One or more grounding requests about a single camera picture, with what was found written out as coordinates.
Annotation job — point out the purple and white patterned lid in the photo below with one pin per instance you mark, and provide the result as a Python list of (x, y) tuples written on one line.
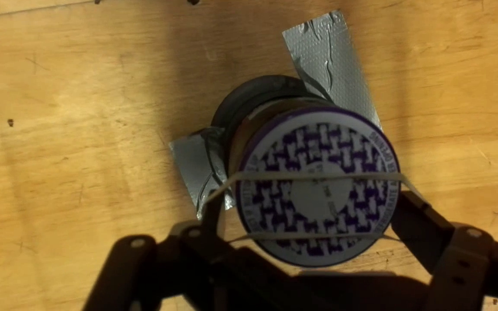
[(318, 194)]

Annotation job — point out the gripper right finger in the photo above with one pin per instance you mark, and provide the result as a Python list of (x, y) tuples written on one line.
[(461, 255)]

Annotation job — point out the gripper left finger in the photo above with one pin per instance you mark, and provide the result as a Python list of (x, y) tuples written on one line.
[(145, 272)]

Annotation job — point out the beige rubber band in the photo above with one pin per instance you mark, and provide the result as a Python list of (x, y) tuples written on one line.
[(318, 175)]

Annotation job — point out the grey duct tape strip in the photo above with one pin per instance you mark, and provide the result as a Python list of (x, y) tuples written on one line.
[(190, 164), (331, 65)]

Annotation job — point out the black round base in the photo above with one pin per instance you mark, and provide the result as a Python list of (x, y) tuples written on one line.
[(249, 93)]

